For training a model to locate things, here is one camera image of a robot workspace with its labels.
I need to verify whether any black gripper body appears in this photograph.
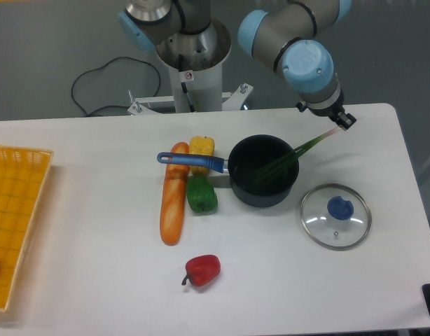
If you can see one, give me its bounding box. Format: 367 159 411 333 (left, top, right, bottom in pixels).
296 96 345 118

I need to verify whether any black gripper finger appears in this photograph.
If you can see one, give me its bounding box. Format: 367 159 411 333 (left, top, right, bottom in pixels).
329 107 356 130

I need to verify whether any green onion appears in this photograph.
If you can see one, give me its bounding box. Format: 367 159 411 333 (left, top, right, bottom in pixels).
252 127 342 188

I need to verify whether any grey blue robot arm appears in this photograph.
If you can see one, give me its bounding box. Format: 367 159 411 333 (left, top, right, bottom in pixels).
118 1 355 129

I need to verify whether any glass lid blue knob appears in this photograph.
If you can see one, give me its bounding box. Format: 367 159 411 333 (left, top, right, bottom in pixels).
300 183 372 251

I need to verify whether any yellow bell pepper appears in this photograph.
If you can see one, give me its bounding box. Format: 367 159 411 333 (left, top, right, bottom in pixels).
188 135 216 176

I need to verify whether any green bell pepper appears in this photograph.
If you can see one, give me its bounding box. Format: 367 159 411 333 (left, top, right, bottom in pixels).
186 176 218 214

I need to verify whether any orange baguette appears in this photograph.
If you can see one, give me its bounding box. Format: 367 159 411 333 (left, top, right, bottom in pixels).
160 141 190 246

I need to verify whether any red bell pepper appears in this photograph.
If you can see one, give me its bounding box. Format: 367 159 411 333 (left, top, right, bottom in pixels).
181 255 221 287

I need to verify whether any yellow woven basket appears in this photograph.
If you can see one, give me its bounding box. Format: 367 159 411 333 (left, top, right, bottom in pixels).
0 145 54 312

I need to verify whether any dark pot blue handle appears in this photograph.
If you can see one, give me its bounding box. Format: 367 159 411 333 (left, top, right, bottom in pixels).
157 134 300 208

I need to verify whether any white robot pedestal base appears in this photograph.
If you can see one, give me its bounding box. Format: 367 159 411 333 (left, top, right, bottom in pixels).
128 18 254 115

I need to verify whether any black floor cable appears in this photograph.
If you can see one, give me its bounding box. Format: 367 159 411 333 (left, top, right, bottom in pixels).
71 56 162 117

